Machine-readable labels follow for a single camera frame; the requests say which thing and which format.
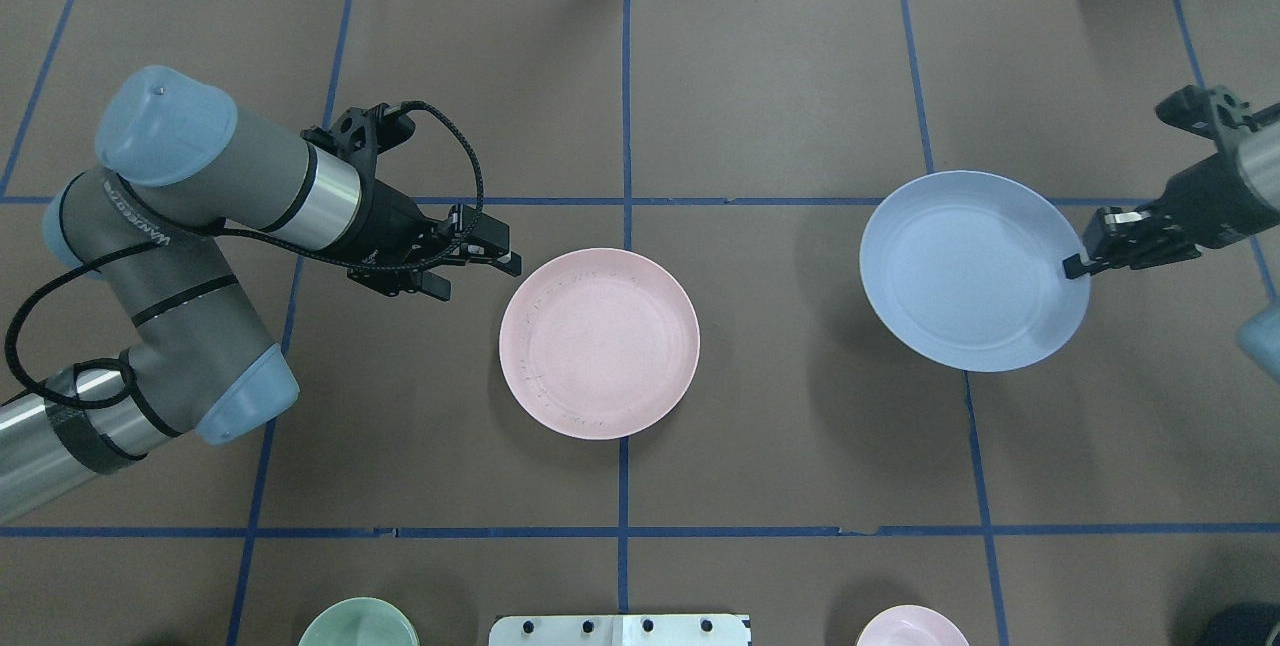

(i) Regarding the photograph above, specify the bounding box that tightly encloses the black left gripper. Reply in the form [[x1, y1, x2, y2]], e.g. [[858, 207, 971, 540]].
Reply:
[[346, 182, 524, 301]]

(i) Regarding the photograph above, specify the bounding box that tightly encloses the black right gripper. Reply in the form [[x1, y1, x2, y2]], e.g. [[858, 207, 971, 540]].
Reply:
[[1062, 155, 1271, 280]]

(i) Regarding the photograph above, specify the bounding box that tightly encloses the blue plate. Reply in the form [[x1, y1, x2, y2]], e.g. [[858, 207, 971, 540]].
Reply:
[[859, 169, 1091, 374]]

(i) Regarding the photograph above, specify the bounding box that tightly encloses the pink plate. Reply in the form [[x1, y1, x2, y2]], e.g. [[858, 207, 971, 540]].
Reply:
[[498, 248, 701, 441]]

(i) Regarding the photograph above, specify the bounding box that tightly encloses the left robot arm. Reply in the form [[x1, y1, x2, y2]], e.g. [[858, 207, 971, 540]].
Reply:
[[1, 64, 522, 523]]

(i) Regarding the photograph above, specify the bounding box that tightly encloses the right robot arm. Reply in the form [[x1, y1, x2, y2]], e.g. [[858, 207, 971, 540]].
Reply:
[[1061, 86, 1279, 381]]

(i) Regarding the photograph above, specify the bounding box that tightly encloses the green bowl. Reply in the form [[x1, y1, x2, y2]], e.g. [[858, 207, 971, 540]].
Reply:
[[297, 597, 421, 645]]

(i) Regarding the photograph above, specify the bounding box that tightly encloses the pink bowl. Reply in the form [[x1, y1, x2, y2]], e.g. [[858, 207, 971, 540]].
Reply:
[[855, 605, 969, 645]]

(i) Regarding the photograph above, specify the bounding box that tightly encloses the dark blue pot glass lid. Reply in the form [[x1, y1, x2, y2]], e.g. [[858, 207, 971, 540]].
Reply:
[[1196, 603, 1279, 645]]

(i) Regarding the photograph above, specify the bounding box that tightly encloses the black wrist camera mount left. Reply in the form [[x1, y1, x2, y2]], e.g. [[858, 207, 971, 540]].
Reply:
[[300, 104, 416, 169]]

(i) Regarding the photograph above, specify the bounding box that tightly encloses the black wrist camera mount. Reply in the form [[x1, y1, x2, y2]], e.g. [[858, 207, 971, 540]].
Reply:
[[300, 104, 416, 169], [1155, 84, 1268, 141]]

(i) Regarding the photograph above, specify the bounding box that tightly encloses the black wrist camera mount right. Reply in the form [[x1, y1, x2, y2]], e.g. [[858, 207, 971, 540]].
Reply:
[[1155, 84, 1268, 141]]

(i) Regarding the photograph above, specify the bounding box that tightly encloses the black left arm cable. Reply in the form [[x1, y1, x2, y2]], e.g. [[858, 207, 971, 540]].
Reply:
[[4, 101, 486, 411]]

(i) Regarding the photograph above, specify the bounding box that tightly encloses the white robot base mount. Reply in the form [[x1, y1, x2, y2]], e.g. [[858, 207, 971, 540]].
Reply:
[[488, 613, 753, 645]]

